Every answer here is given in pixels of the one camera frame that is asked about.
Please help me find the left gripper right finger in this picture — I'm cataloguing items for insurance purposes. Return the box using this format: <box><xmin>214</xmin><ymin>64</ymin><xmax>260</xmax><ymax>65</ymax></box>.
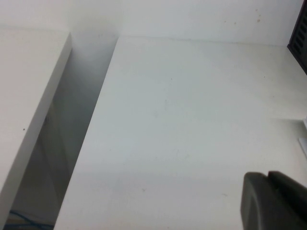
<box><xmin>268</xmin><ymin>171</ymin><xmax>307</xmax><ymax>230</ymax></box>

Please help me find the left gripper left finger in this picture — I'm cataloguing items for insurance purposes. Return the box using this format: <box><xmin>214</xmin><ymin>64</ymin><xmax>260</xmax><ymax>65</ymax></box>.
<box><xmin>240</xmin><ymin>172</ymin><xmax>293</xmax><ymax>230</ymax></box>

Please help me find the black three-slot book stand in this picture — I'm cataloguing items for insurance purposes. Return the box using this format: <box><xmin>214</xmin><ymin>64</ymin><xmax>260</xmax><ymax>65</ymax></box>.
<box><xmin>286</xmin><ymin>0</ymin><xmax>307</xmax><ymax>75</ymax></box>

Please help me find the white side table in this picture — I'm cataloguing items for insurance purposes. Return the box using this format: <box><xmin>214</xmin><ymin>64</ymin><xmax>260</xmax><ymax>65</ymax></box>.
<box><xmin>0</xmin><ymin>28</ymin><xmax>72</xmax><ymax>213</ymax></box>

